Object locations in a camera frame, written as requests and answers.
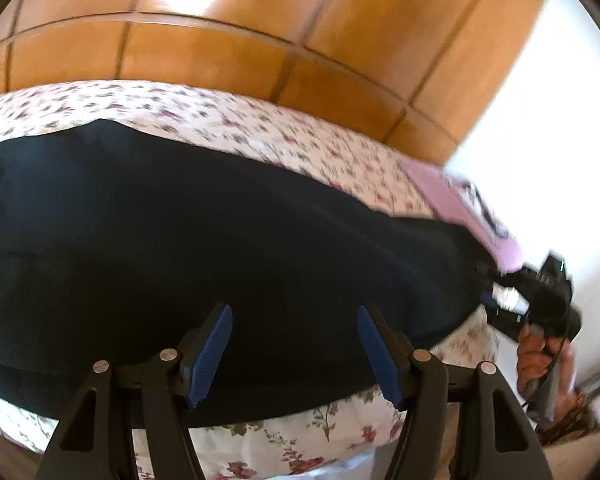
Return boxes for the black pants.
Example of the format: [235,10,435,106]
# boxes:
[0,120,494,427]

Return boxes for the right hand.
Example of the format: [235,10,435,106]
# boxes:
[516,325,578,412]

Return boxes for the pink cat print pillow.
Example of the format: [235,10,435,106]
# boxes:
[400,156,524,272]

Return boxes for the floral bedspread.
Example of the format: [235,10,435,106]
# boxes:
[0,79,506,480]

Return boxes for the wooden wardrobe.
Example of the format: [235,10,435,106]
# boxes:
[0,0,544,164]

